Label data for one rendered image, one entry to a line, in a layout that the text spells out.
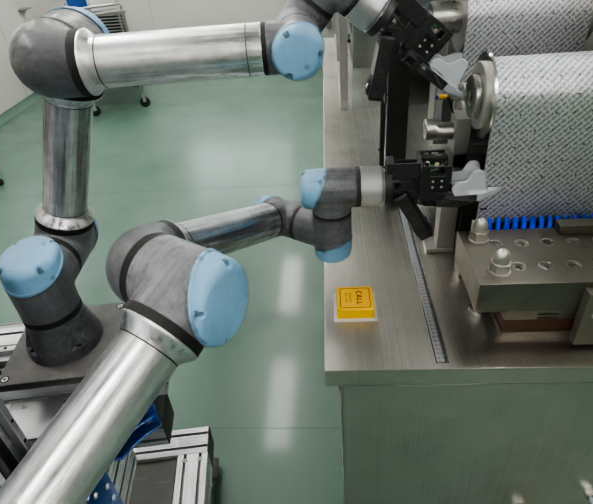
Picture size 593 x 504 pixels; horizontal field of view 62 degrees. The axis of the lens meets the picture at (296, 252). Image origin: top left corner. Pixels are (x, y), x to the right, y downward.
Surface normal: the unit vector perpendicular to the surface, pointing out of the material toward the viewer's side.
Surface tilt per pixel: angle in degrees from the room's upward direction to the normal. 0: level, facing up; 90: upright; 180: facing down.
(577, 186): 90
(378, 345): 0
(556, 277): 0
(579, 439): 90
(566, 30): 92
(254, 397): 0
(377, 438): 90
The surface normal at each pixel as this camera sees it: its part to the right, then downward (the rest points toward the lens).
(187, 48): 0.00, 0.18
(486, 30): -0.04, 0.61
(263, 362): -0.07, -0.81
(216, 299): 0.89, 0.18
